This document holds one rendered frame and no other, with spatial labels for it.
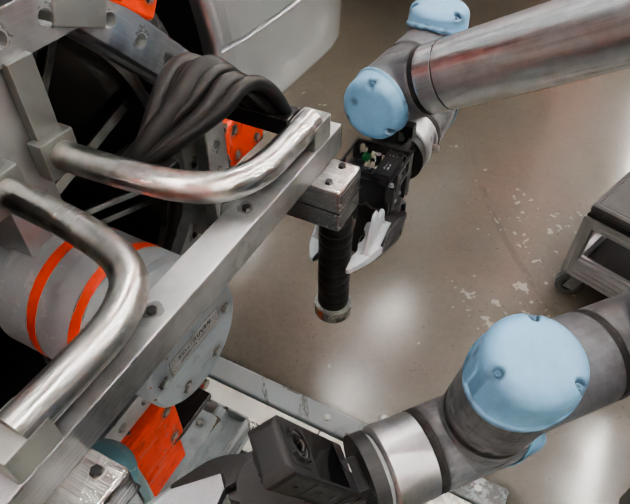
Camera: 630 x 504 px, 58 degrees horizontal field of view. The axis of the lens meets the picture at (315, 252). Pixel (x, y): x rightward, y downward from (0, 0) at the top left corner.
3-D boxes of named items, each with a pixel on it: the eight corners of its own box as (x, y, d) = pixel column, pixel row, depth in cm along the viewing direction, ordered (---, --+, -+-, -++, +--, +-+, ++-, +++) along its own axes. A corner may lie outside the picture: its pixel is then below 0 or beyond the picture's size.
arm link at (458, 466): (517, 351, 51) (488, 388, 58) (409, 392, 48) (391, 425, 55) (571, 433, 47) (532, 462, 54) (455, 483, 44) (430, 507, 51)
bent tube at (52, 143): (167, 89, 60) (146, -15, 53) (330, 137, 54) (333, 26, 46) (40, 181, 49) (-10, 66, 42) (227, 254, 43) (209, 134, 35)
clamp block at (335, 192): (284, 179, 62) (282, 138, 58) (360, 204, 59) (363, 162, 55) (259, 206, 59) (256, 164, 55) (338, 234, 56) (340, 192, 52)
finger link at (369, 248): (345, 239, 58) (368, 185, 64) (343, 279, 62) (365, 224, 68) (375, 246, 57) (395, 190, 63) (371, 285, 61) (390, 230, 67)
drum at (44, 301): (96, 269, 69) (60, 176, 59) (246, 335, 62) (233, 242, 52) (3, 356, 60) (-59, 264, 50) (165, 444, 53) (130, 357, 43)
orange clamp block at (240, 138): (184, 156, 79) (221, 125, 85) (232, 172, 77) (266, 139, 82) (176, 112, 74) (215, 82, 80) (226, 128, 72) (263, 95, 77)
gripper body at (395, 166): (334, 162, 64) (375, 110, 72) (333, 219, 70) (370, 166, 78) (398, 180, 62) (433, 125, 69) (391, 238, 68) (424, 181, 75)
